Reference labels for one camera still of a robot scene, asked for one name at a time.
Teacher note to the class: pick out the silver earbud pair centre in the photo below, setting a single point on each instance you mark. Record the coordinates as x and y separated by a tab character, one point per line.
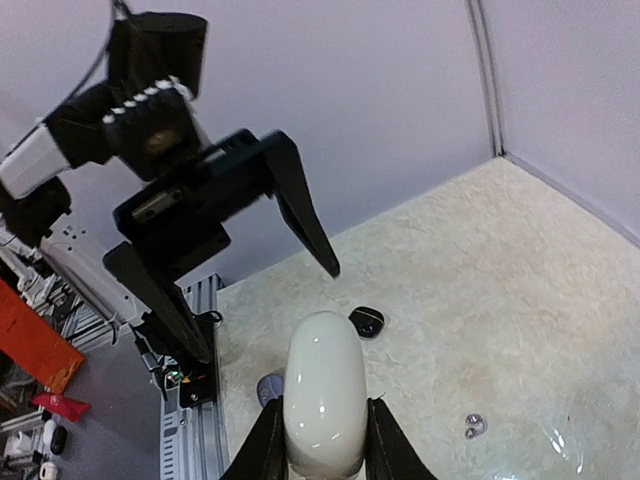
476	425

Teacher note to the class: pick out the blue grey charging case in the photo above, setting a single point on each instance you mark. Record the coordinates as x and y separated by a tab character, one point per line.
270	387

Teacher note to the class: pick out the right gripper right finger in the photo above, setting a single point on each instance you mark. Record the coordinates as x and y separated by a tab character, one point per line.
388	453

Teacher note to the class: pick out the black earbud charging case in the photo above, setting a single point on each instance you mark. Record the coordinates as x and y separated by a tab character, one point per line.
367	321

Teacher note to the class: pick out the aluminium front rail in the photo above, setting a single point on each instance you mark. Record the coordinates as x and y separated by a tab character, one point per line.
193	442

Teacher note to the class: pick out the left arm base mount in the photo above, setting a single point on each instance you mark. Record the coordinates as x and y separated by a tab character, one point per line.
172	368

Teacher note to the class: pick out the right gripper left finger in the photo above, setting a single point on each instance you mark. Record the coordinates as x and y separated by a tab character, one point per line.
262	456

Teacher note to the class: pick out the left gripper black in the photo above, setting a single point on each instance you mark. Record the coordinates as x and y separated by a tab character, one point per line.
176	223

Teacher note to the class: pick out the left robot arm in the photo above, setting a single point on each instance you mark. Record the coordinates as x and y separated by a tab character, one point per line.
142	49

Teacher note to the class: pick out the white earbud charging case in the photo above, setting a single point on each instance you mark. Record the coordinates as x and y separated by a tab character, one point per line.
325	398

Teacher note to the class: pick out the orange box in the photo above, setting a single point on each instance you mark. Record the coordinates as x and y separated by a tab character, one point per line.
35	346

